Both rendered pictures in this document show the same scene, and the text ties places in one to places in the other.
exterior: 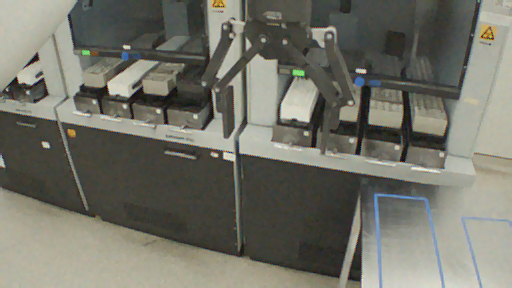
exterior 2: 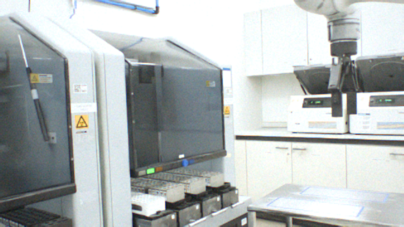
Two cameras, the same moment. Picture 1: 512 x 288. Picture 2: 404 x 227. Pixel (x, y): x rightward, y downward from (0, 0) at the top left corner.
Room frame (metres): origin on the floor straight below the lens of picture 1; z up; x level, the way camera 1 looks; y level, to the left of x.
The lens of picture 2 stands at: (0.43, 1.15, 1.25)
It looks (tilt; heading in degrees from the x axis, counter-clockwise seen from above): 3 degrees down; 292
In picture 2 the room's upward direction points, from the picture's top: 2 degrees counter-clockwise
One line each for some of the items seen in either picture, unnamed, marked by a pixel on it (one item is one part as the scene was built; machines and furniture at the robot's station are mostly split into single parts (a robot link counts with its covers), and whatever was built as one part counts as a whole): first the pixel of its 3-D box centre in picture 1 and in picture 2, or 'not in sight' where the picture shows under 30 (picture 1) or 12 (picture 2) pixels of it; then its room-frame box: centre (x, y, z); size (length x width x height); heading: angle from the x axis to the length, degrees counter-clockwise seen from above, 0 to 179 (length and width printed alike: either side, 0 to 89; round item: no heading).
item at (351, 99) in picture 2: (326, 126); (351, 103); (0.43, -0.09, 1.22); 0.03 x 0.01 x 0.07; 164
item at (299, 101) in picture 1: (302, 96); (131, 203); (1.29, -0.16, 0.83); 0.30 x 0.10 x 0.06; 164
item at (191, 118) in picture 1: (215, 82); not in sight; (1.53, 0.18, 0.78); 0.73 x 0.14 x 0.09; 164
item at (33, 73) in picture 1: (45, 67); not in sight; (1.64, 1.05, 0.83); 0.30 x 0.10 x 0.06; 164
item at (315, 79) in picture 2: not in sight; (326, 98); (0.68, -2.69, 1.22); 0.62 x 0.56 x 0.64; 72
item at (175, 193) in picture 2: (341, 110); (173, 193); (1.15, -0.28, 0.85); 0.12 x 0.02 x 0.06; 74
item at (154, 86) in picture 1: (156, 86); not in sight; (1.35, 0.40, 0.85); 0.12 x 0.02 x 0.06; 75
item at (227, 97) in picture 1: (228, 112); (336, 104); (0.47, 0.04, 1.22); 0.03 x 0.01 x 0.07; 164
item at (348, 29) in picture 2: not in sight; (343, 33); (0.45, -0.02, 1.43); 0.09 x 0.09 x 0.06
